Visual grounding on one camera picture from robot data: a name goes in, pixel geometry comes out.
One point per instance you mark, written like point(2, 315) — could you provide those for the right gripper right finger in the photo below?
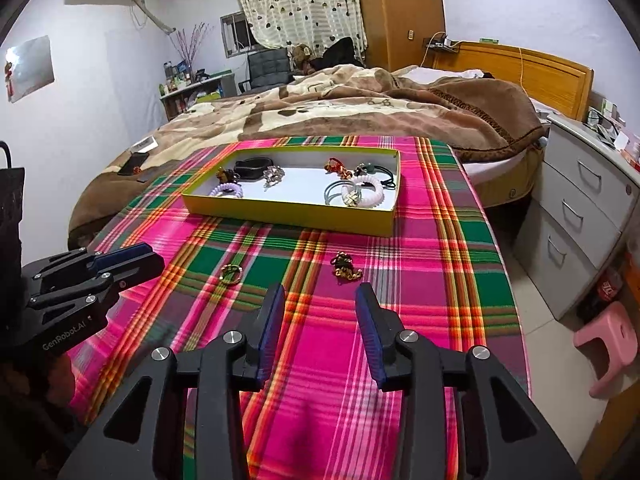
point(378, 329)

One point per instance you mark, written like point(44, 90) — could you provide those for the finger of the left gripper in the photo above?
point(117, 255)
point(125, 269)

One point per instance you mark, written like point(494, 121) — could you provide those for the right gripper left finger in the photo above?
point(260, 330)

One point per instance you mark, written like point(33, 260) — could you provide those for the gold black brooch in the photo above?
point(344, 269)

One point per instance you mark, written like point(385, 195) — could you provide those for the black fitness band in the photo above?
point(252, 169)

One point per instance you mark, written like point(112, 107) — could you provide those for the red knot charm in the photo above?
point(335, 166)

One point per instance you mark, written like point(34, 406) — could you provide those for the plaid pink green tablecloth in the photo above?
point(320, 416)

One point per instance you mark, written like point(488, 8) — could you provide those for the black smartphone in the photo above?
point(133, 164)

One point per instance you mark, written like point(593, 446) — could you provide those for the white card box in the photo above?
point(145, 145)

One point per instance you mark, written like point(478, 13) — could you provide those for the yellow-green shallow box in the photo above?
point(299, 192)

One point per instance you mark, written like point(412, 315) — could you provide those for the white bookshelf desk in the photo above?
point(219, 86)

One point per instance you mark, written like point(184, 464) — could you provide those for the brown patterned blanket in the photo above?
point(483, 119)

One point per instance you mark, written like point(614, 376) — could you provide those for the pink plastic stool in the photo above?
point(612, 341)

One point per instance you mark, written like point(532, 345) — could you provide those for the dried branch vase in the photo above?
point(188, 42)

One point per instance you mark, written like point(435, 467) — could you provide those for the black office chair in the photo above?
point(268, 69)

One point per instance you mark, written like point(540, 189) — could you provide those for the grey nightstand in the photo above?
point(584, 199)

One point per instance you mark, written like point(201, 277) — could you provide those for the teddy bear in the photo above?
point(301, 58)

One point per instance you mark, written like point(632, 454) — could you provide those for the white pillow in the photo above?
point(422, 75)

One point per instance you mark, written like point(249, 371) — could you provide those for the heart pattern curtain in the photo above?
point(317, 24)

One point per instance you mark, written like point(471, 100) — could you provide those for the wooden headboard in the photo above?
point(559, 83)

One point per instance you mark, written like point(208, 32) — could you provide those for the wooden wardrobe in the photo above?
point(398, 30)

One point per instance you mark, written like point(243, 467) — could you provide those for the wall poster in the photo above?
point(28, 68)

